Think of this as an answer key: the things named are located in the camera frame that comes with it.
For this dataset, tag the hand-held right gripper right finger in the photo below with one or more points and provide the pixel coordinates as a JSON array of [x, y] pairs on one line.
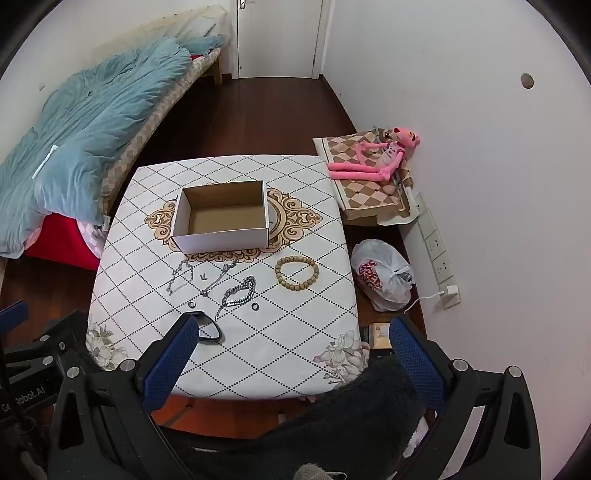
[[418, 364]]

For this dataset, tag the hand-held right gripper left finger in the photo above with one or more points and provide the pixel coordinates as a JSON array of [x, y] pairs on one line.
[[167, 367]]

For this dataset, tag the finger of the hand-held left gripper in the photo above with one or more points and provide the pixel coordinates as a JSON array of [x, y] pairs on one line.
[[10, 316], [48, 341]]

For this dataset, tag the black watch band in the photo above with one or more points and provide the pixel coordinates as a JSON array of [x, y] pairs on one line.
[[210, 340]]

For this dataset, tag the white cardboard box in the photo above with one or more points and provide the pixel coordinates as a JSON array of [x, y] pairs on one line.
[[219, 240]]

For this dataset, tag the small tan box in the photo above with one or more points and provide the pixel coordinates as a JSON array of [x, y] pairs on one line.
[[383, 337]]

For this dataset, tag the white charger plug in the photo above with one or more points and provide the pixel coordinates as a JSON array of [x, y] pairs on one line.
[[451, 295]]

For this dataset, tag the red bed sheet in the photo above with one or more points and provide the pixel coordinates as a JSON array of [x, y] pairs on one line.
[[60, 242]]

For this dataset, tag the white plastic bag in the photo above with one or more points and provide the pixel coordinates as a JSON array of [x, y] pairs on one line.
[[378, 272]]

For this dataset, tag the pink striped cloth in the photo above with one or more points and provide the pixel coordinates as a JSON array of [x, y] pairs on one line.
[[92, 235]]

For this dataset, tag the white power strip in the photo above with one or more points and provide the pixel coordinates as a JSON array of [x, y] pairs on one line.
[[436, 249]]

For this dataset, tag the diamond pattern tablecloth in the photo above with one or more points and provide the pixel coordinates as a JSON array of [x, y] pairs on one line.
[[295, 332]]

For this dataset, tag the brown checkered cloth stool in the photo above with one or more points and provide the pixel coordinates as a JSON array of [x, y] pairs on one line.
[[364, 194]]

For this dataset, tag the blue duvet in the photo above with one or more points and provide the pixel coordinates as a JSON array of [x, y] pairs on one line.
[[92, 138]]

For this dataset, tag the pink plush toy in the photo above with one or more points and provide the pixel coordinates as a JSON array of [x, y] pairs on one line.
[[388, 157]]

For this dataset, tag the pale patterned pillow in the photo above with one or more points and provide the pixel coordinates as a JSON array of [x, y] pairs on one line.
[[198, 25]]

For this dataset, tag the white door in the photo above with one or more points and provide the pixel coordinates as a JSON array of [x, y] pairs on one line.
[[277, 37]]

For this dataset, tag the round wall hole cover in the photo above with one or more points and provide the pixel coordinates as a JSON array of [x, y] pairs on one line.
[[526, 81]]

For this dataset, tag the wooden bed frame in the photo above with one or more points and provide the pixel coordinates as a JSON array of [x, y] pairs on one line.
[[218, 67]]

